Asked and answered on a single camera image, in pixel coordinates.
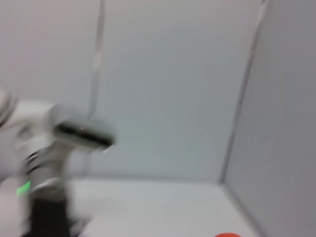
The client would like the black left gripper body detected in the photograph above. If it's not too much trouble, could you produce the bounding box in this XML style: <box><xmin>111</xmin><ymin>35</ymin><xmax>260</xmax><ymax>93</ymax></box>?
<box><xmin>28</xmin><ymin>195</ymin><xmax>91</xmax><ymax>237</ymax></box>

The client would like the red orange fruit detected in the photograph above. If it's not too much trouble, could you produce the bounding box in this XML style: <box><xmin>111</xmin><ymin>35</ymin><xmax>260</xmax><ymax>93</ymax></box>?
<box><xmin>213</xmin><ymin>232</ymin><xmax>245</xmax><ymax>237</ymax></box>

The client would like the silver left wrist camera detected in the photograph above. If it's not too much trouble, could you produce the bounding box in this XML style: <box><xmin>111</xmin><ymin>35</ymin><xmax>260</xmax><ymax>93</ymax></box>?
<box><xmin>53</xmin><ymin>103</ymin><xmax>118</xmax><ymax>155</ymax></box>

